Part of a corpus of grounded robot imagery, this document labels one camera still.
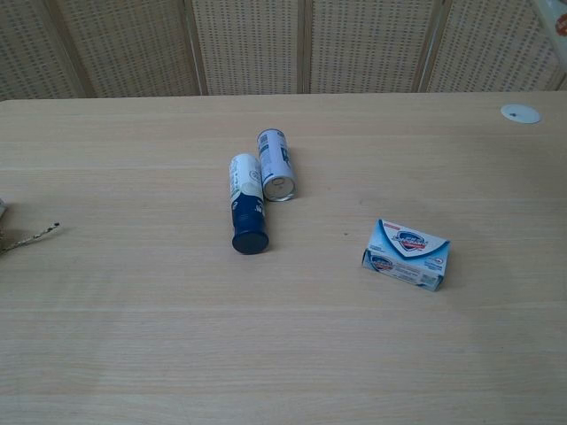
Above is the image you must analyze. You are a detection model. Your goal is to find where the blue white can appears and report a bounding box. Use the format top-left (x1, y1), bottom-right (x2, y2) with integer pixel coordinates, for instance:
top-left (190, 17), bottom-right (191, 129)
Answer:
top-left (256, 127), bottom-right (298, 204)

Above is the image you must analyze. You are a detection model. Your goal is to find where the white bottle dark blue cap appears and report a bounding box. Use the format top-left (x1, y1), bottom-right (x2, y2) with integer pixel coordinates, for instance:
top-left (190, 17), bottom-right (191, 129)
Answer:
top-left (229, 152), bottom-right (270, 256)

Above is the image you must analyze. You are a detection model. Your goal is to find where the blue and white soap box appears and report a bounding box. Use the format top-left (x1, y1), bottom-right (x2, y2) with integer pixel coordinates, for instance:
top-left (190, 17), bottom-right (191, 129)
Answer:
top-left (361, 218), bottom-right (451, 294)

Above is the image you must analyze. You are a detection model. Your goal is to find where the woven bamboo folding screen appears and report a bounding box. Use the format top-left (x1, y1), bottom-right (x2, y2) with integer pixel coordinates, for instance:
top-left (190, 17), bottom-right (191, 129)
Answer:
top-left (0, 0), bottom-right (567, 103)

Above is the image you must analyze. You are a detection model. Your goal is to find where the coiled tan rope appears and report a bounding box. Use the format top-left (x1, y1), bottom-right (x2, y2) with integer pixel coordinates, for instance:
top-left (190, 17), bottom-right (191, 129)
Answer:
top-left (0, 220), bottom-right (61, 256)

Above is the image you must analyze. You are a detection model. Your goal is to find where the white table cable grommet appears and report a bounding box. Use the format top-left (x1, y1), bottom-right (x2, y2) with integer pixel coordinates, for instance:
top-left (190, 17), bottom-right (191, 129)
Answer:
top-left (500, 104), bottom-right (543, 125)

